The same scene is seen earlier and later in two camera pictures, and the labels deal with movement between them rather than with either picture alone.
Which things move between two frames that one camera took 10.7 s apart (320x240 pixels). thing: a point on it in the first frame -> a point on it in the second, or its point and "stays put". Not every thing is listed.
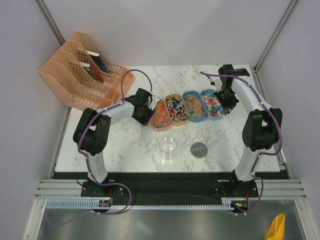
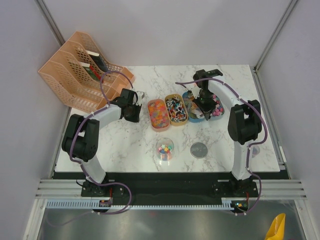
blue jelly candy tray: (195, 105) stays put
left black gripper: (145, 121) -> (136, 118)
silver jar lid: (198, 150) stays put
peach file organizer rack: (78, 75) stays put
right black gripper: (227, 106) -> (207, 109)
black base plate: (164, 185) stays put
